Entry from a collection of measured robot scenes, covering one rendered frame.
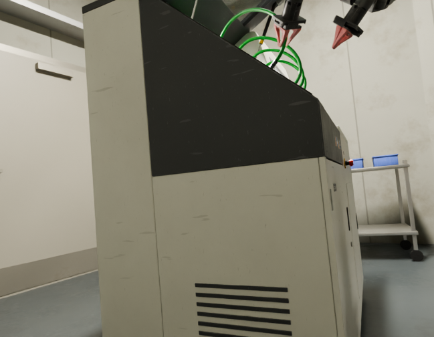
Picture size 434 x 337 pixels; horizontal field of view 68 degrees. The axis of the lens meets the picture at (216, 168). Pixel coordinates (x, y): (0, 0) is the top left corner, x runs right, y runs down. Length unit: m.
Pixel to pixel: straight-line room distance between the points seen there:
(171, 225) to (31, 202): 2.34
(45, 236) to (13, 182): 0.55
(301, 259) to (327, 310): 0.15
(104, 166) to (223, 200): 0.50
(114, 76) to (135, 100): 0.14
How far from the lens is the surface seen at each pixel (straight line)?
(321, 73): 4.19
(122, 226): 1.24
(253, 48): 1.84
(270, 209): 0.96
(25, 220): 3.31
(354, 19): 1.35
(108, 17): 1.41
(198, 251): 1.07
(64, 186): 3.48
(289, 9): 1.20
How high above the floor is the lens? 0.73
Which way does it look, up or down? 4 degrees up
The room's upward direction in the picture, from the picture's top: 5 degrees counter-clockwise
